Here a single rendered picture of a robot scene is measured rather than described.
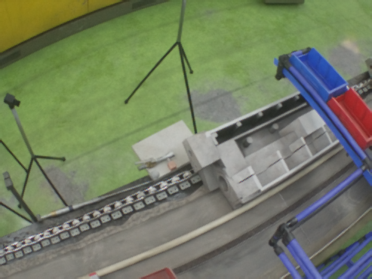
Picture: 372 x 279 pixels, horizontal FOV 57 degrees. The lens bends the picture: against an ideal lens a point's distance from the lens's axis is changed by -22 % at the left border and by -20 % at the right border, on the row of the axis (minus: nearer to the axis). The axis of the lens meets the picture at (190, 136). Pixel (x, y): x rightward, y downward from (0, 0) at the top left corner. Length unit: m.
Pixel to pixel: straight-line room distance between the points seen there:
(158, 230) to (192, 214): 0.18
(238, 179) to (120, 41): 2.11
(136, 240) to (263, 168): 0.70
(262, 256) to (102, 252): 0.79
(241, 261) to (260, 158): 0.52
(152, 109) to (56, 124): 0.79
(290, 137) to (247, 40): 1.87
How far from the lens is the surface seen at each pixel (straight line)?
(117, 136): 3.04
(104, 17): 3.85
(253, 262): 1.97
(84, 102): 3.25
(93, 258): 1.93
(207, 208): 2.02
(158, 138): 2.11
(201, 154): 1.90
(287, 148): 2.06
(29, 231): 2.01
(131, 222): 1.97
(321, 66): 2.02
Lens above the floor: 2.61
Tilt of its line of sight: 58 degrees down
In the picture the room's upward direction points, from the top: 11 degrees clockwise
